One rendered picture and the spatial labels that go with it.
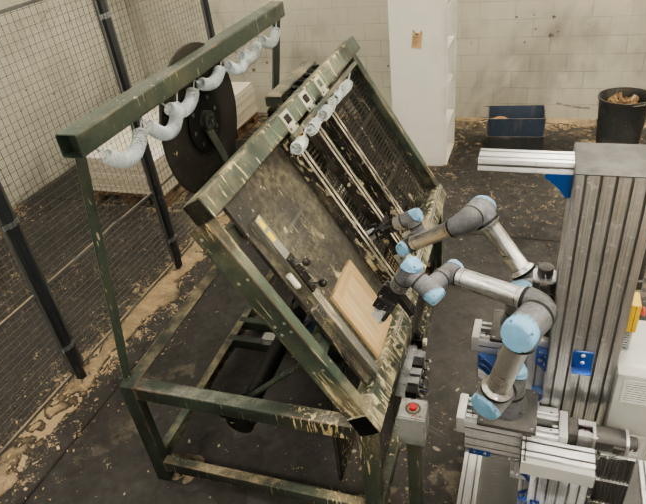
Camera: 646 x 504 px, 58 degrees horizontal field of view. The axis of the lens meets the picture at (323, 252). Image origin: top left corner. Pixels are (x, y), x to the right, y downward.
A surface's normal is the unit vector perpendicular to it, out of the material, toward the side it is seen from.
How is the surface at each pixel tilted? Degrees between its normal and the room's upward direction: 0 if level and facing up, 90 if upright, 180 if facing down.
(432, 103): 90
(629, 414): 90
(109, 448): 0
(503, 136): 90
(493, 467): 0
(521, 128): 90
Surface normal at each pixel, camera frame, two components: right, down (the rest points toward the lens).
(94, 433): -0.11, -0.83
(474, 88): -0.33, 0.55
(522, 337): -0.68, 0.36
